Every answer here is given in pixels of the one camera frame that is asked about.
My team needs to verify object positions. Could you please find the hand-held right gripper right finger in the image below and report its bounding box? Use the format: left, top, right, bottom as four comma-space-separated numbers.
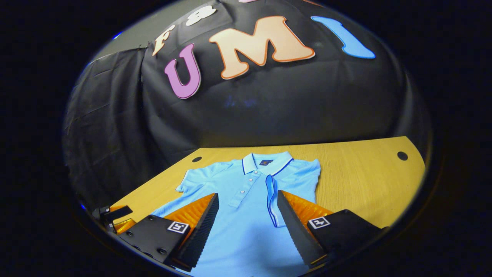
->
276, 190, 389, 270

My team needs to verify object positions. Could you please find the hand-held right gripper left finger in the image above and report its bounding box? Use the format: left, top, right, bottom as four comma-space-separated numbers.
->
117, 192, 220, 273

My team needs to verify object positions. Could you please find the light blue polo T-shirt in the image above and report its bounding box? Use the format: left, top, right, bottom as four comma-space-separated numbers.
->
150, 151, 322, 277

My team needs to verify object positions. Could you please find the black backdrop cloth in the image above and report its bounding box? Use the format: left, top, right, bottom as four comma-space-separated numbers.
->
62, 0, 433, 216

